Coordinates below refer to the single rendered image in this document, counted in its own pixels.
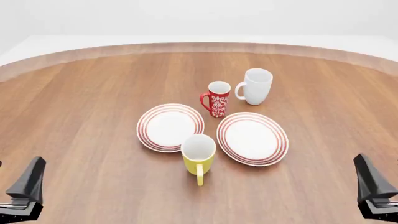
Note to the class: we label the white plate with red rings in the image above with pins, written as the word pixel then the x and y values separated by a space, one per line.
pixel 169 128
pixel 252 138

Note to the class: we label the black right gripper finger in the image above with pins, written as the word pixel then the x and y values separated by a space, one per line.
pixel 371 182

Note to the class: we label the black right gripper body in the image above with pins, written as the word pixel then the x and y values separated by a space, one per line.
pixel 377 208

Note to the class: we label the yellow and white mug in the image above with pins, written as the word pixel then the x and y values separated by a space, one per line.
pixel 199 163

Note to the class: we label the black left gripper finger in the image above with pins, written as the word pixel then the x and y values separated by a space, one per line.
pixel 29 182

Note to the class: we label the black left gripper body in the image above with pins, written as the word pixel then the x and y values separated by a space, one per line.
pixel 18 211

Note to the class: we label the red patterned tall mug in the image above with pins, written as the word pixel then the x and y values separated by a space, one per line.
pixel 219 102

